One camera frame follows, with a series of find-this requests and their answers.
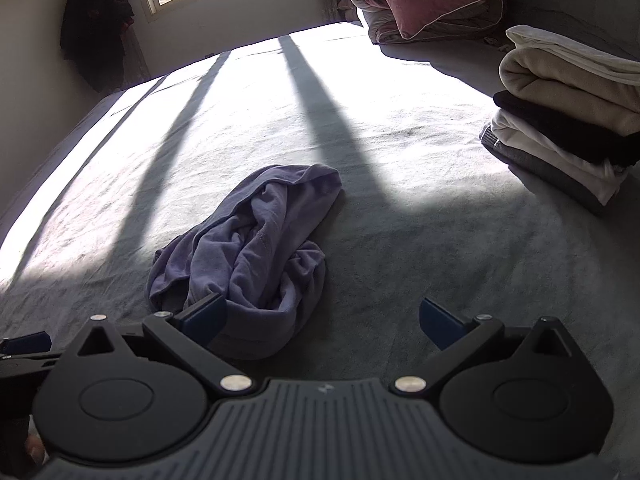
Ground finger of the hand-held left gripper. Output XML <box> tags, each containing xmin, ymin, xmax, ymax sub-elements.
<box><xmin>0</xmin><ymin>331</ymin><xmax>63</xmax><ymax>378</ymax></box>

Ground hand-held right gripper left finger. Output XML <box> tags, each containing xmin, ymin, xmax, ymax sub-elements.
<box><xmin>75</xmin><ymin>293</ymin><xmax>255</xmax><ymax>397</ymax></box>

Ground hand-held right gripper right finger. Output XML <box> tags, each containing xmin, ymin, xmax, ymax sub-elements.
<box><xmin>393</xmin><ymin>298</ymin><xmax>583</xmax><ymax>396</ymax></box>

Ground purple shirt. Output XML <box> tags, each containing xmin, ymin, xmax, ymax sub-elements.
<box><xmin>147</xmin><ymin>162</ymin><xmax>343</xmax><ymax>361</ymax></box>

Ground bed with grey sheet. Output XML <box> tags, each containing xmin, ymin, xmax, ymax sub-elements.
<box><xmin>0</xmin><ymin>21</ymin><xmax>640</xmax><ymax>386</ymax></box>

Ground folded grey garment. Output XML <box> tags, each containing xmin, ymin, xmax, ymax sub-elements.
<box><xmin>479</xmin><ymin>125</ymin><xmax>608</xmax><ymax>218</ymax></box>

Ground folded cream garment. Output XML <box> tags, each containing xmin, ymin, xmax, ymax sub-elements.
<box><xmin>490</xmin><ymin>109</ymin><xmax>628</xmax><ymax>206</ymax></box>

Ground folded black garment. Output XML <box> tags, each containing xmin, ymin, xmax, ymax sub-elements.
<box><xmin>492</xmin><ymin>90</ymin><xmax>640</xmax><ymax>168</ymax></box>

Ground folded beige garment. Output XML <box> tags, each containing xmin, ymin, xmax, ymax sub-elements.
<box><xmin>499</xmin><ymin>47</ymin><xmax>640</xmax><ymax>136</ymax></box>

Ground folded white garment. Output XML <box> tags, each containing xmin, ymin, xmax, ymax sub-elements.
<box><xmin>506</xmin><ymin>25</ymin><xmax>640</xmax><ymax>78</ymax></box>

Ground dark hanging coat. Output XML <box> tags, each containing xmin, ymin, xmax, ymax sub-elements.
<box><xmin>60</xmin><ymin>0</ymin><xmax>136</xmax><ymax>93</ymax></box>

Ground grey quilted headboard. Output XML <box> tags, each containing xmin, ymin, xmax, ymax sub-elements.
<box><xmin>520</xmin><ymin>0</ymin><xmax>640</xmax><ymax>61</ymax></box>

